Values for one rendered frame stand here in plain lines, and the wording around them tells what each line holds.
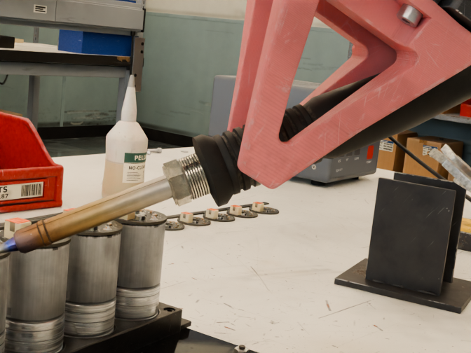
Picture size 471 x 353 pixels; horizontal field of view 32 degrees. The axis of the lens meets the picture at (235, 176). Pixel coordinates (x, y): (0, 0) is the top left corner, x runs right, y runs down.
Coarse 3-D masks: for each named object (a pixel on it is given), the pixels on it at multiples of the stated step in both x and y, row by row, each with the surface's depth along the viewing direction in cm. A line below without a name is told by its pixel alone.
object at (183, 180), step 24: (168, 168) 26; (192, 168) 26; (120, 192) 26; (144, 192) 26; (168, 192) 26; (192, 192) 26; (72, 216) 26; (96, 216) 26; (120, 216) 26; (24, 240) 26; (48, 240) 26
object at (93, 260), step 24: (72, 240) 30; (96, 240) 30; (120, 240) 31; (72, 264) 30; (96, 264) 30; (72, 288) 30; (96, 288) 31; (72, 312) 31; (96, 312) 31; (72, 336) 31; (96, 336) 31
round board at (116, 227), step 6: (108, 222) 32; (114, 222) 32; (96, 228) 30; (102, 228) 31; (114, 228) 31; (120, 228) 31; (78, 234) 30; (84, 234) 30; (90, 234) 30; (96, 234) 30; (102, 234) 30; (108, 234) 30
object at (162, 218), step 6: (144, 210) 35; (150, 210) 35; (138, 216) 33; (144, 216) 33; (150, 216) 34; (156, 216) 34; (162, 216) 34; (120, 222) 32; (126, 222) 32; (132, 222) 32; (138, 222) 32; (144, 222) 32; (150, 222) 33; (156, 222) 33; (162, 222) 33
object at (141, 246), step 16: (128, 224) 32; (160, 224) 33; (128, 240) 33; (144, 240) 33; (160, 240) 33; (128, 256) 33; (144, 256) 33; (160, 256) 33; (128, 272) 33; (144, 272) 33; (160, 272) 34; (128, 288) 33; (144, 288) 33; (128, 304) 33; (144, 304) 33; (128, 320) 33
